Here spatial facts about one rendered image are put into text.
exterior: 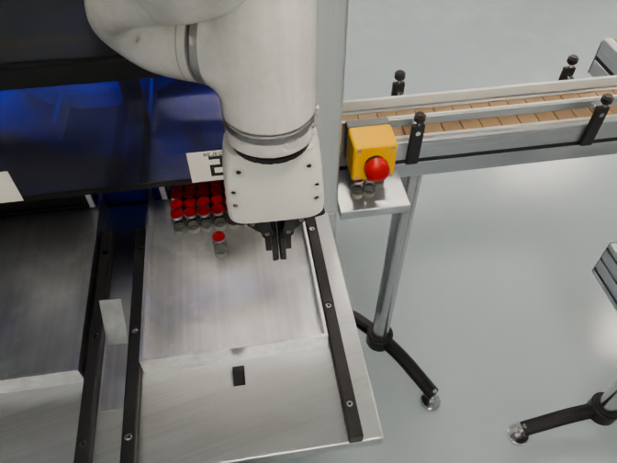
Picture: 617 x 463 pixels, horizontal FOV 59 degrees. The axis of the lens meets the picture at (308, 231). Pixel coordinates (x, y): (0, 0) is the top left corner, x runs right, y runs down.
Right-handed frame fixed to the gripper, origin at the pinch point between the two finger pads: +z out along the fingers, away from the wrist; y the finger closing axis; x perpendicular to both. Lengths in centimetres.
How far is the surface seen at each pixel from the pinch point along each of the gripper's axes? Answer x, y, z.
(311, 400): 9.8, -2.6, 22.5
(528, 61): -200, -149, 111
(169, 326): -4.3, 16.8, 22.3
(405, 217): -39, -31, 42
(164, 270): -15.0, 17.8, 22.3
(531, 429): -9, -67, 103
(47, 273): -17.0, 36.5, 22.2
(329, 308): -3.1, -7.1, 20.5
